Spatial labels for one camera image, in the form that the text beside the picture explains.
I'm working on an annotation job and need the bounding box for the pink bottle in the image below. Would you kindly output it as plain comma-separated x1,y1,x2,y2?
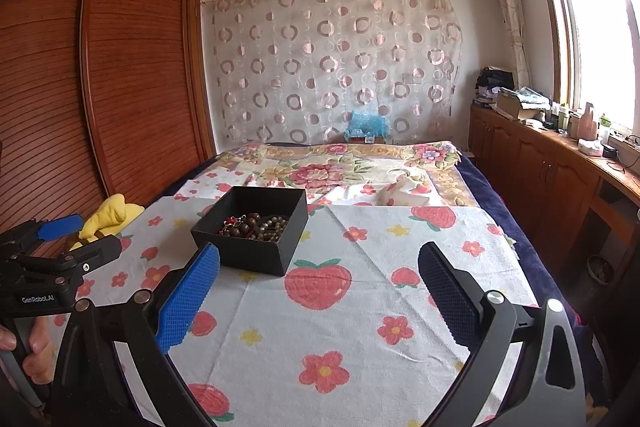
577,102,599,141

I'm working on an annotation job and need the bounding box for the patterned window curtain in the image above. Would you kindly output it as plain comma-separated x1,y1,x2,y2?
480,0,532,78

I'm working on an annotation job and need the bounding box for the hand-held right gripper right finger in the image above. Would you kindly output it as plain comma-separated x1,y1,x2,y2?
417,241,587,427

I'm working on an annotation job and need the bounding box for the circle pattern wall curtain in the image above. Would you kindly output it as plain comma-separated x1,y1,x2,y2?
201,0,464,146

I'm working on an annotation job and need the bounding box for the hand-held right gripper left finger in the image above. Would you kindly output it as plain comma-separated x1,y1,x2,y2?
50,243,221,427

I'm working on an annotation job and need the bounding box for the pile of dark clothes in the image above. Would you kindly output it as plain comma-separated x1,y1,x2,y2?
474,66,517,108

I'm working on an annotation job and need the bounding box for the yellow plush toy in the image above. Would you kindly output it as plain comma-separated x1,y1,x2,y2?
69,194,146,251

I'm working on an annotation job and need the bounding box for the strawberry print cloth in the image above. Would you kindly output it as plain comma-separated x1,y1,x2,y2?
50,193,543,427

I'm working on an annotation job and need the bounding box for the person's left hand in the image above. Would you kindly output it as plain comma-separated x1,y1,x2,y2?
0,319,52,389

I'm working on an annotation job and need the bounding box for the window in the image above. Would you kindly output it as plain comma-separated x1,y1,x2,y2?
524,0,640,134

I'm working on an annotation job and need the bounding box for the wooden wardrobe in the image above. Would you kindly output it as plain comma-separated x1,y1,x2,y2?
0,0,217,260

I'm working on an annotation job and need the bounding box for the wooden cabinet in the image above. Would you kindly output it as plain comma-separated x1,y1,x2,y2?
469,102,640,270

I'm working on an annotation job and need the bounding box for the floral blanket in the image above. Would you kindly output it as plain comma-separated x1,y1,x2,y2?
174,140,484,208

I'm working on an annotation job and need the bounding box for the black box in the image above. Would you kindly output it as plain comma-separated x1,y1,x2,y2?
190,185,309,277

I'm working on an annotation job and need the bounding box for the cardboard box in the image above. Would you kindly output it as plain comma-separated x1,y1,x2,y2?
494,86,552,124

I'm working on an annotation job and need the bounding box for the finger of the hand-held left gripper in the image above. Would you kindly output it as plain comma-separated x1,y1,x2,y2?
0,214,85,259
19,236,124,274

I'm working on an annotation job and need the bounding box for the wooden bead bracelet red cord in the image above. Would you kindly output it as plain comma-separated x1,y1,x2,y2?
218,212,292,241

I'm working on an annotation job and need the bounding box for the blue plastic bag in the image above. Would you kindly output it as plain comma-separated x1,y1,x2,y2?
347,109,389,139

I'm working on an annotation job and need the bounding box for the navy bedsheet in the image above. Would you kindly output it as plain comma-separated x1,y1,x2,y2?
456,151,603,325

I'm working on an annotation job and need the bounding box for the tissue box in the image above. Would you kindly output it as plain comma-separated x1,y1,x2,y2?
577,137,604,158

